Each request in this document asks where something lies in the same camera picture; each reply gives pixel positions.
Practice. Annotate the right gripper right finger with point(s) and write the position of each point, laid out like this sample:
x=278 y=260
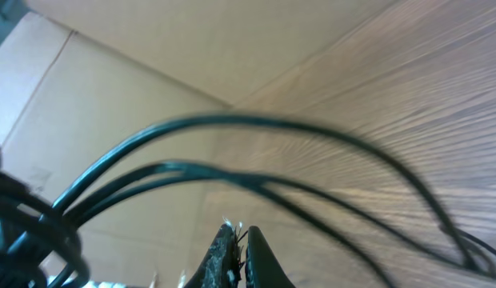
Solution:
x=262 y=269

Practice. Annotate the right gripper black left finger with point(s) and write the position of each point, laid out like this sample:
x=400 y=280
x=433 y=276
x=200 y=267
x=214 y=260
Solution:
x=221 y=265

